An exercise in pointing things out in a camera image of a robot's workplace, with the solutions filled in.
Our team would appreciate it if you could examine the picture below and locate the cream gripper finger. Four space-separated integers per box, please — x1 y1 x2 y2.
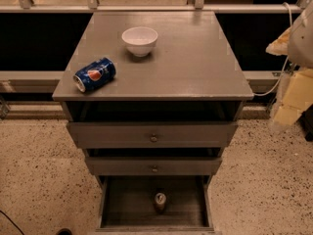
271 68 313 126
266 28 291 56

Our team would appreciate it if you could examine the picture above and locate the orange soda can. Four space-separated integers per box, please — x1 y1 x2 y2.
154 193 167 213

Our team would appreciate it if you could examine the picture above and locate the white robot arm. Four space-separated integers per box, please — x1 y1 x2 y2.
266 1 313 126

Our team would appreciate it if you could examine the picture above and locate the blue Pepsi can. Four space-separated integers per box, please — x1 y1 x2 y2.
73 58 116 93

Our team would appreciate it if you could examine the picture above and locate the grey open bottom drawer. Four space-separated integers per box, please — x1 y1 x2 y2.
88 176 222 235

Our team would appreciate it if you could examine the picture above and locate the grey middle drawer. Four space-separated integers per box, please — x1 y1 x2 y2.
85 157 222 176

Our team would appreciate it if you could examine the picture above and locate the grey top drawer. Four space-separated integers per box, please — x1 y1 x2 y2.
67 122 238 149

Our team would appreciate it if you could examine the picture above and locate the white ceramic bowl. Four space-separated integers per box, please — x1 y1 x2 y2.
121 26 158 57

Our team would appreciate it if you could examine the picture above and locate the white cable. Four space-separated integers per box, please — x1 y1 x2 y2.
253 2 294 98

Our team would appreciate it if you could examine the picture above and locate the metal window rail frame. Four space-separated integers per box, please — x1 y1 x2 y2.
0 0 313 94

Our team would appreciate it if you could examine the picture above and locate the black floor cable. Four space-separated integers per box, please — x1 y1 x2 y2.
0 210 25 235

